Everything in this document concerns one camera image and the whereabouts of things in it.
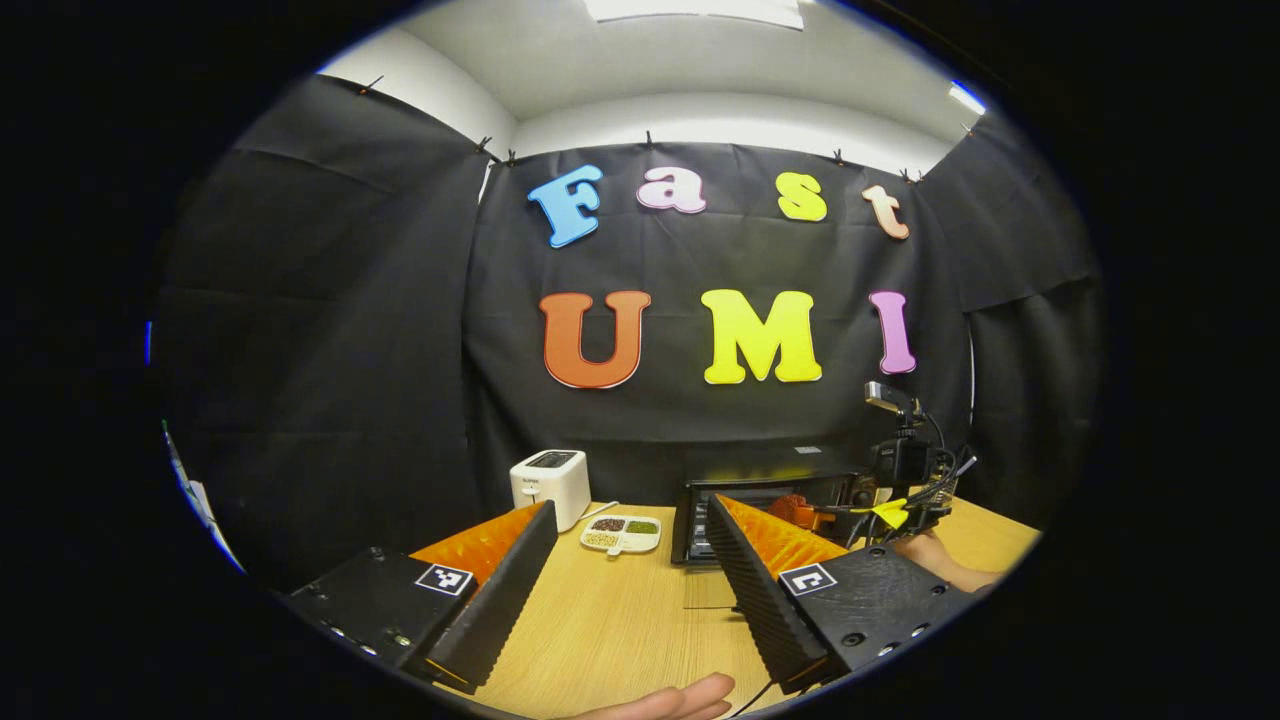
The black backdrop cloth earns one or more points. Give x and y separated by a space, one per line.
330 350

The black electric oven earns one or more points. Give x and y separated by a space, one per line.
770 482

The white divided dish with grains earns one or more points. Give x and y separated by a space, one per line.
620 533

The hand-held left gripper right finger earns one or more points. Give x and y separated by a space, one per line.
760 600

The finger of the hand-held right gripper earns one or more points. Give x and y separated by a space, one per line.
795 512

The small ceiling light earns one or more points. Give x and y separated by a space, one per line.
967 98

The large ceiling light panel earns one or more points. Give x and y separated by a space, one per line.
700 10

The white toaster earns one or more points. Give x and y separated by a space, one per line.
548 485

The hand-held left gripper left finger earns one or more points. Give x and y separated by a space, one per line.
505 600

